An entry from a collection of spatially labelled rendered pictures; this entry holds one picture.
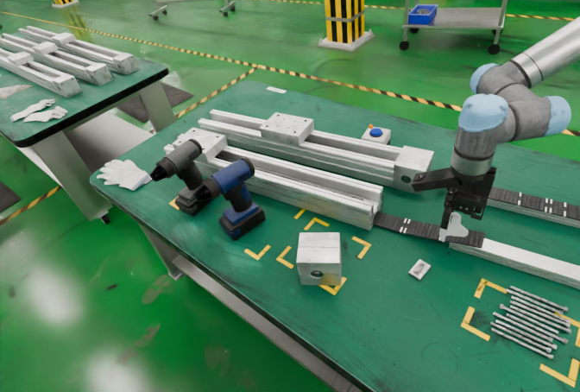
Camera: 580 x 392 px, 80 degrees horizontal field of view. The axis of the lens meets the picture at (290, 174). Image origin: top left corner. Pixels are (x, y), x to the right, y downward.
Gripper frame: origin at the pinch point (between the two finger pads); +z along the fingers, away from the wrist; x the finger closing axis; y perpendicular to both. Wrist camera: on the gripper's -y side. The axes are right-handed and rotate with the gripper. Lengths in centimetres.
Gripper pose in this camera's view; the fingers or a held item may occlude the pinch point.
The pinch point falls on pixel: (444, 225)
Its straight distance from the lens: 96.7
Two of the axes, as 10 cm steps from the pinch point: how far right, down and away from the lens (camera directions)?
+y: 8.5, 2.4, -4.7
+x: 5.1, -6.1, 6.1
